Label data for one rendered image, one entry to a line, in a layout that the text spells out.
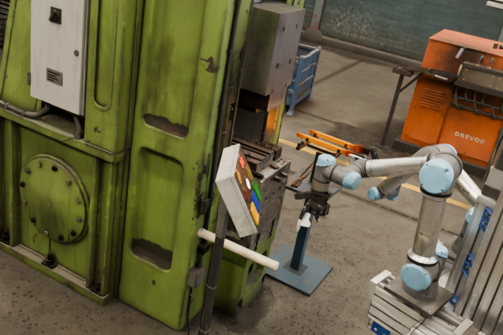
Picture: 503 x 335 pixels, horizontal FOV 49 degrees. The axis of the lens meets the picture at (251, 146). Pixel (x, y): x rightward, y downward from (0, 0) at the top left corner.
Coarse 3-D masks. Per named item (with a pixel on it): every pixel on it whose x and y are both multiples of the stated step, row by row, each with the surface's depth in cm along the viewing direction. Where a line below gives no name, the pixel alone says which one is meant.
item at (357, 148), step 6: (312, 132) 354; (318, 132) 352; (324, 138) 350; (330, 138) 348; (336, 138) 348; (342, 144) 345; (348, 144) 343; (354, 144) 343; (354, 150) 341; (360, 150) 340; (366, 150) 338
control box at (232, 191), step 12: (228, 156) 242; (240, 156) 244; (228, 168) 230; (240, 168) 237; (216, 180) 223; (228, 180) 222; (252, 180) 253; (228, 192) 224; (240, 192) 224; (228, 204) 226; (240, 204) 226; (240, 216) 228; (252, 216) 231; (240, 228) 230; (252, 228) 230
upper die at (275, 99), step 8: (240, 88) 279; (240, 96) 280; (248, 96) 278; (256, 96) 276; (264, 96) 274; (272, 96) 276; (280, 96) 285; (248, 104) 279; (256, 104) 277; (264, 104) 275; (272, 104) 279; (280, 104) 289
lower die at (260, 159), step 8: (232, 136) 313; (232, 144) 302; (248, 144) 303; (256, 144) 307; (248, 152) 297; (256, 152) 297; (272, 152) 302; (248, 160) 290; (256, 160) 291; (264, 160) 295; (256, 168) 288
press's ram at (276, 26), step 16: (256, 16) 258; (272, 16) 254; (288, 16) 261; (256, 32) 260; (272, 32) 256; (288, 32) 267; (256, 48) 263; (272, 48) 259; (288, 48) 274; (256, 64) 265; (272, 64) 263; (288, 64) 281; (256, 80) 268; (272, 80) 269; (288, 80) 288
